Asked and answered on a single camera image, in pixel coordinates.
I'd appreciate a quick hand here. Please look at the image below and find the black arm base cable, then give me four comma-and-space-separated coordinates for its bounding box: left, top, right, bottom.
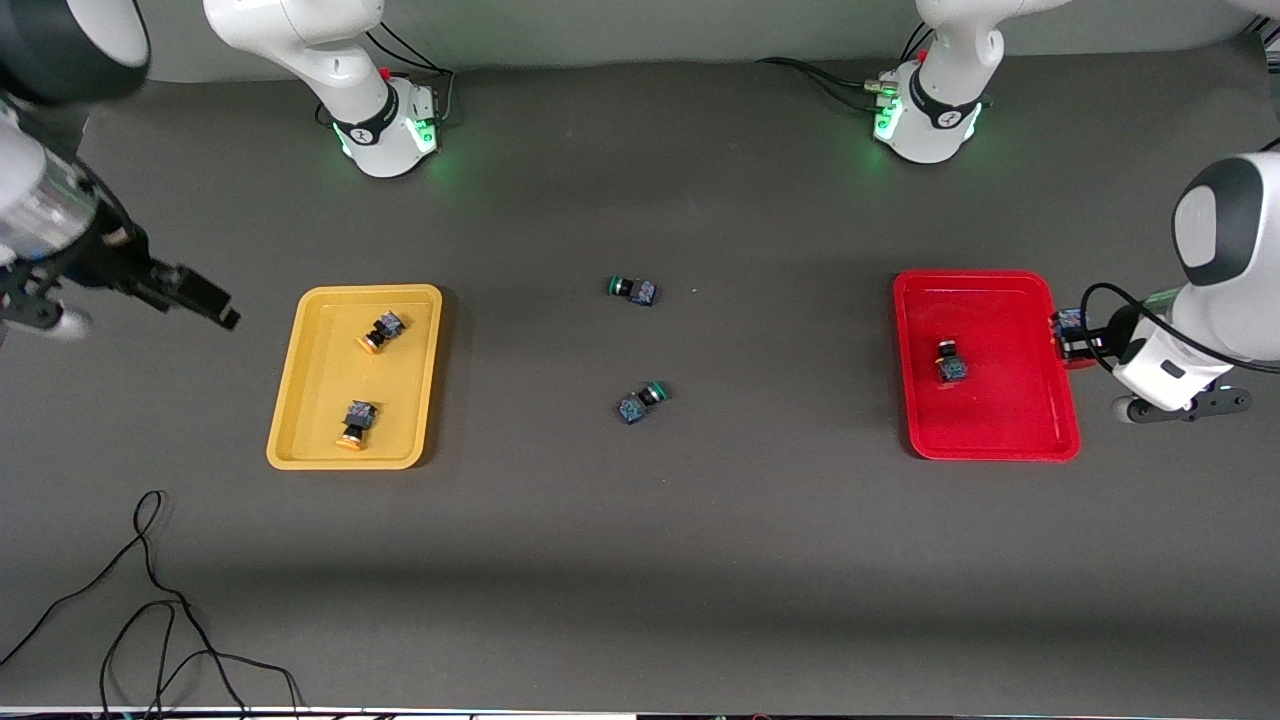
757, 56, 896, 111
362, 20, 457, 129

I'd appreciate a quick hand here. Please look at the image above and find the thin black loose cable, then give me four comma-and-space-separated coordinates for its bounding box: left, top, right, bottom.
0, 489, 301, 720

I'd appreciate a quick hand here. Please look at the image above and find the black left arm base cable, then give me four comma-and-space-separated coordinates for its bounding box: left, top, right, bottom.
757, 56, 896, 111

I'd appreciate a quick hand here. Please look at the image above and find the yellow plastic tray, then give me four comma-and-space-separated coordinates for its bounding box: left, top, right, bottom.
266, 284, 444, 471

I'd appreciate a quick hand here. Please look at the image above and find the yellow push button switch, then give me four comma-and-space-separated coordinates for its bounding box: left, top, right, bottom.
335, 400, 378, 452
360, 310, 406, 355

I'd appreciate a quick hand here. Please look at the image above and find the red plastic tray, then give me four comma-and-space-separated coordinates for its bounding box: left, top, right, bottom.
892, 269, 1083, 463

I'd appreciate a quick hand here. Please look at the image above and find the black right arm base cable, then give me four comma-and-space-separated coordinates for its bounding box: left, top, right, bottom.
362, 20, 457, 129

